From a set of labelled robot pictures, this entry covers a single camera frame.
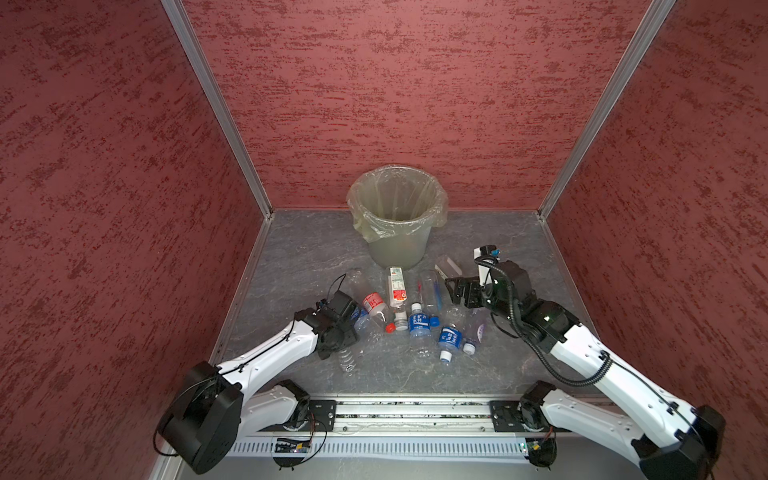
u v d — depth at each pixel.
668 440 0.39
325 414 0.74
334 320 0.66
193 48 0.76
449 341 0.81
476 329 0.85
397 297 0.90
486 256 0.65
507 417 0.74
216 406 0.40
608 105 0.88
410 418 0.76
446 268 1.00
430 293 0.97
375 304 0.88
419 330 0.85
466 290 0.67
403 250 1.00
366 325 0.90
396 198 1.03
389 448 0.77
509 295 0.54
